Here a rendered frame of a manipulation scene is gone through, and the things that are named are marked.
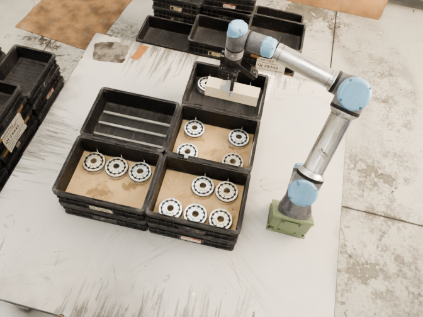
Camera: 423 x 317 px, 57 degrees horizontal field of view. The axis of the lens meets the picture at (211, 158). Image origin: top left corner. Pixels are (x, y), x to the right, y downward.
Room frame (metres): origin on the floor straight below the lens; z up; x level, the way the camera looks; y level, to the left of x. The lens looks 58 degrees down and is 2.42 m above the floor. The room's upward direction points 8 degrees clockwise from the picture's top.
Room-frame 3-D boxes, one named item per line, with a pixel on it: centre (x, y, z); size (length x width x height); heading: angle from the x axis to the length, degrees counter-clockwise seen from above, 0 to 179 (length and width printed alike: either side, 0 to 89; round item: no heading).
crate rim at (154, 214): (0.76, 0.03, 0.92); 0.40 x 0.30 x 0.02; 85
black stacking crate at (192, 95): (1.36, -0.03, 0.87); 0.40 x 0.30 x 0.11; 85
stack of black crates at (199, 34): (2.30, 0.07, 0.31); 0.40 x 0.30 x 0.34; 83
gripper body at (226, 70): (1.21, -0.03, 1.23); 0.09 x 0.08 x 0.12; 83
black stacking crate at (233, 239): (0.76, 0.03, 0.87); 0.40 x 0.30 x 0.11; 85
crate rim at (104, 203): (0.80, 0.43, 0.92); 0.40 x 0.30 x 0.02; 85
